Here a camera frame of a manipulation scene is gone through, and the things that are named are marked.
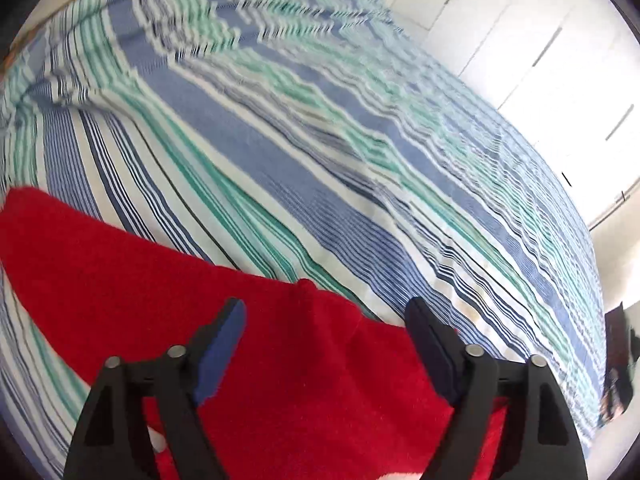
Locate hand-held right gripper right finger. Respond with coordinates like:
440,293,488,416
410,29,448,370
404,297,589,480

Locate red garment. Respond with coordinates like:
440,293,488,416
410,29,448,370
0,186,511,480

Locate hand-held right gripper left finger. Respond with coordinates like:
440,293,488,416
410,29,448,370
63,298,247,480

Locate white wardrobe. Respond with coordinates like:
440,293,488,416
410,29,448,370
380,0,640,231

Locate striped bed sheet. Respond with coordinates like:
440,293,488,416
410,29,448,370
0,0,608,478

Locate dark clothes pile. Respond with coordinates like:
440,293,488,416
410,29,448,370
600,300,640,423

